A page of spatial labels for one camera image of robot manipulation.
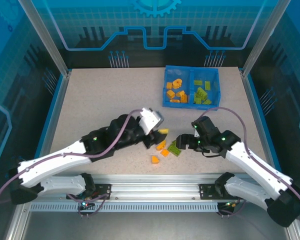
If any grey metal sheet panel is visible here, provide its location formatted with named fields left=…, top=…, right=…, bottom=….
left=22, top=211, right=291, bottom=240

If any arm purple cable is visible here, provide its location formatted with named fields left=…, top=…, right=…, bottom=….
left=197, top=106, right=300, bottom=218
left=0, top=107, right=145, bottom=218

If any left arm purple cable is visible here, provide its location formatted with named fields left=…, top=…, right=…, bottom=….
left=0, top=107, right=145, bottom=218

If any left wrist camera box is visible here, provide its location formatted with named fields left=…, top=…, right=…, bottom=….
left=137, top=107, right=165, bottom=136

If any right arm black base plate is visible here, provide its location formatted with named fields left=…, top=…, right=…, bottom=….
left=199, top=183, right=241, bottom=200

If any blue two-compartment plastic bin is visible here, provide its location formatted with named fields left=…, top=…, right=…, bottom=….
left=162, top=65, right=221, bottom=111

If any aluminium frame post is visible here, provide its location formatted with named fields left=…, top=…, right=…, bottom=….
left=17, top=0, right=72, bottom=77
left=241, top=0, right=291, bottom=77

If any blue and aluminium side rail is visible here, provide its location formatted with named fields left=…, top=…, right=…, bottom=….
left=239, top=69, right=282, bottom=176
left=24, top=69, right=72, bottom=176

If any slotted grey cable duct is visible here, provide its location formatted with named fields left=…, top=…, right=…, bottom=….
left=29, top=202, right=220, bottom=213

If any orange arch lego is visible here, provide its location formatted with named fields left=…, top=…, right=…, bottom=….
left=171, top=78, right=183, bottom=90

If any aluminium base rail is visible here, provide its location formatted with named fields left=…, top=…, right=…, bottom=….
left=19, top=173, right=291, bottom=202

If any green tall long lego brick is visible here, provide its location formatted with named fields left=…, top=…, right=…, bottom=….
left=167, top=145, right=183, bottom=157

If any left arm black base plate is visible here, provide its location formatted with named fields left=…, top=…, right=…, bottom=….
left=66, top=183, right=113, bottom=200

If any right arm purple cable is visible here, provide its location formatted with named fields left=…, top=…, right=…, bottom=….
left=197, top=106, right=300, bottom=218

